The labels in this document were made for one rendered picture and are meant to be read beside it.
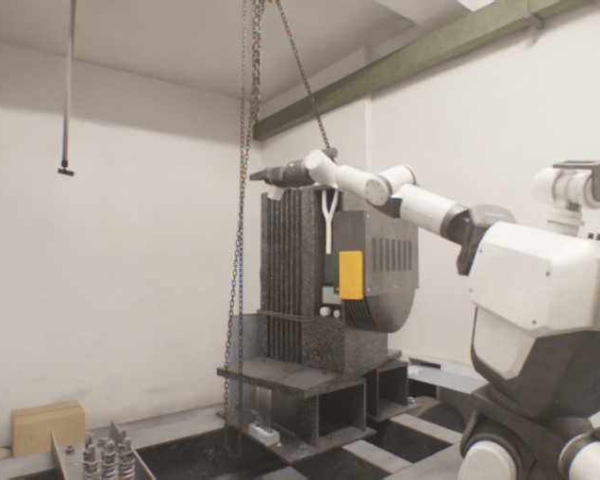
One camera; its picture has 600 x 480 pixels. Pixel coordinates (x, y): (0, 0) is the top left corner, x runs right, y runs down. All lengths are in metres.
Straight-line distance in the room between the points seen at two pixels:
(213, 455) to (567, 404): 1.40
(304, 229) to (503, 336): 1.03
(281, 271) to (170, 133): 2.40
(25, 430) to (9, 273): 1.07
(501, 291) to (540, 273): 0.09
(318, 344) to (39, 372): 2.45
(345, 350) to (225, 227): 2.56
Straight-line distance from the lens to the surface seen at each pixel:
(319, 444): 1.58
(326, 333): 1.60
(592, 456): 0.74
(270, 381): 1.49
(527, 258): 0.74
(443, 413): 2.30
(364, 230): 1.40
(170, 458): 1.81
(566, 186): 0.80
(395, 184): 1.07
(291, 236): 1.68
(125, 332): 3.65
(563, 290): 0.71
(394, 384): 1.99
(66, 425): 3.36
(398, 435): 1.86
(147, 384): 3.79
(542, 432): 0.84
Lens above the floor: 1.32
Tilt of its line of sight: 3 degrees up
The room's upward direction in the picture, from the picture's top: straight up
